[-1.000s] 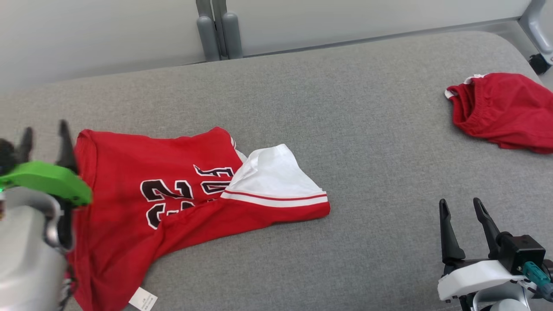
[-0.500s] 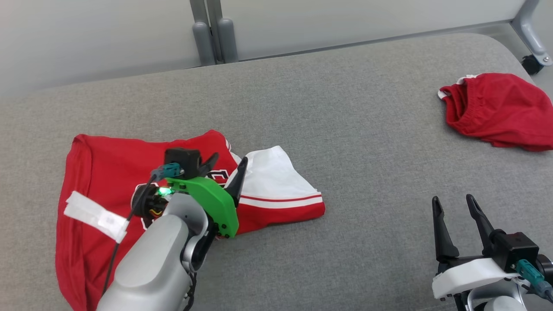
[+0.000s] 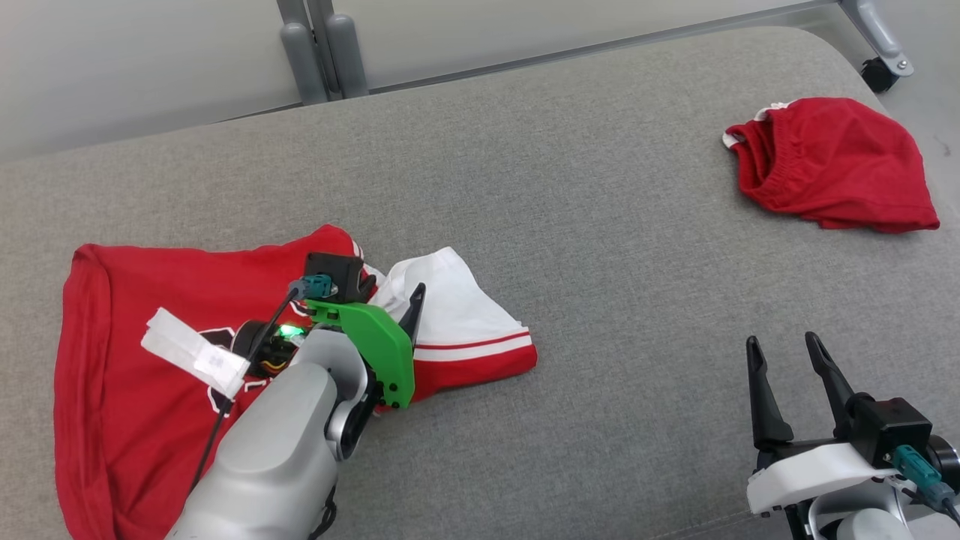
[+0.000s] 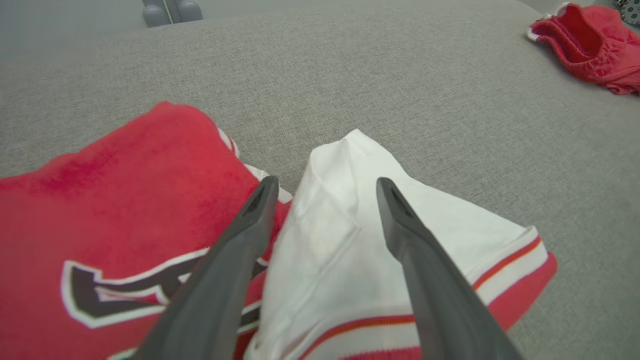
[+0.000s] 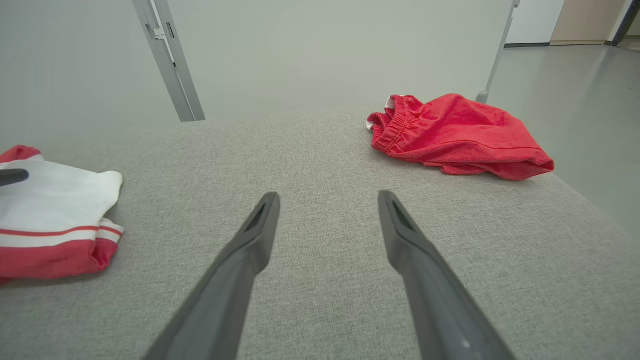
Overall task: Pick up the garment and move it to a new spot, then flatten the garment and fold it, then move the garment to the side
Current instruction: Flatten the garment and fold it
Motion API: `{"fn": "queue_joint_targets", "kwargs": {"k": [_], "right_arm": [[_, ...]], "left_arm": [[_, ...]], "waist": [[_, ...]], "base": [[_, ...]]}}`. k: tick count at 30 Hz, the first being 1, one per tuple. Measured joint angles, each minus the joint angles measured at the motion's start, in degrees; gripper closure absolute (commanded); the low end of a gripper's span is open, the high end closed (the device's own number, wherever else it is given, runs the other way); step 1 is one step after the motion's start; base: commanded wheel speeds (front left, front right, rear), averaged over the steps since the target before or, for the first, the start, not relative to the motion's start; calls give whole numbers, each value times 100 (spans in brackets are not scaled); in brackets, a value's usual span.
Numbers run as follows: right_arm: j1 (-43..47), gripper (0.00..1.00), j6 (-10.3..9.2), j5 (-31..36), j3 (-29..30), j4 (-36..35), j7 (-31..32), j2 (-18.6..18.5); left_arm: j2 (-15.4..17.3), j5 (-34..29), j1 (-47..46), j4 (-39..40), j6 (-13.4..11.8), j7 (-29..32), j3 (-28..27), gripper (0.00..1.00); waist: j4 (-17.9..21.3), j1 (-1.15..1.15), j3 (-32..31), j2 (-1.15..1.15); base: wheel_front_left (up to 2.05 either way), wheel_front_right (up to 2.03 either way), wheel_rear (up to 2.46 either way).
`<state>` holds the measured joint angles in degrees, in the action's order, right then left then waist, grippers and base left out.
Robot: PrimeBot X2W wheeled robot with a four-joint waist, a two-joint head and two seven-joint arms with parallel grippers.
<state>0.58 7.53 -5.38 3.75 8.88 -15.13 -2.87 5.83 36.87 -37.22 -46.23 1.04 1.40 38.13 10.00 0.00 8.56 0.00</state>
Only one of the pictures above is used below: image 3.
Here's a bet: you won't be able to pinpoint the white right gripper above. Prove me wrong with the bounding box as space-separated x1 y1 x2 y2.
745 331 890 517

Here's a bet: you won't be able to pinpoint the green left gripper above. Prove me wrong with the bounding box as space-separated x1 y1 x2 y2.
304 283 427 411

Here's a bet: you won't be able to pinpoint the red shorts with white trim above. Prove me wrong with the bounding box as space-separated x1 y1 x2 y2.
722 97 941 234

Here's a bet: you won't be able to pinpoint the red shirt with white sleeves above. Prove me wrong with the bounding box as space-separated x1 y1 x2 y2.
52 223 539 540

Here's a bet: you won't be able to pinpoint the white paper label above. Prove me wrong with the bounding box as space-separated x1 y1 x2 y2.
140 307 251 398

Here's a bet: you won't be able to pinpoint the black caster wheel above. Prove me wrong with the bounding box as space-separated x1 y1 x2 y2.
860 58 900 95

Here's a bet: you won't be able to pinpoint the grey partition end leg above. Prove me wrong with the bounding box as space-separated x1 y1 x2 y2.
838 0 915 78

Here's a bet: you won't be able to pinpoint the left black cable teal plug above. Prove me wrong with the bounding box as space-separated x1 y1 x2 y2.
187 274 332 496

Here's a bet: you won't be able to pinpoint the black cable teal plug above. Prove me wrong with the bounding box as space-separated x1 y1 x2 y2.
187 274 332 496
892 444 960 526

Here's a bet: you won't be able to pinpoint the right black cable teal plug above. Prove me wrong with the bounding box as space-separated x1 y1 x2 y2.
892 444 960 526

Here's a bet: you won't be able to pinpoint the grey partition post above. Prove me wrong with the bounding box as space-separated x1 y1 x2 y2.
307 0 370 101
276 0 329 106

